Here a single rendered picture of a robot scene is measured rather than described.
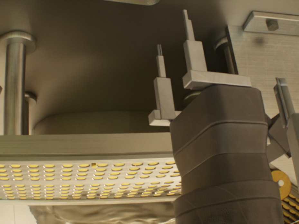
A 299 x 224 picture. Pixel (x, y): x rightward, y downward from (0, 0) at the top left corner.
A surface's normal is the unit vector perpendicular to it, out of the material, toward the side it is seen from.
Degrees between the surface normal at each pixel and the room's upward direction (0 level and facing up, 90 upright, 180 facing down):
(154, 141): 90
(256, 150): 70
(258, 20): 0
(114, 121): 91
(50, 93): 0
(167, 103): 90
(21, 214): 90
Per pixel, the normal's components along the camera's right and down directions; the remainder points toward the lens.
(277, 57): 0.20, -0.40
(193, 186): -0.94, -0.18
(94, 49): 0.11, 0.92
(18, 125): 0.62, -0.36
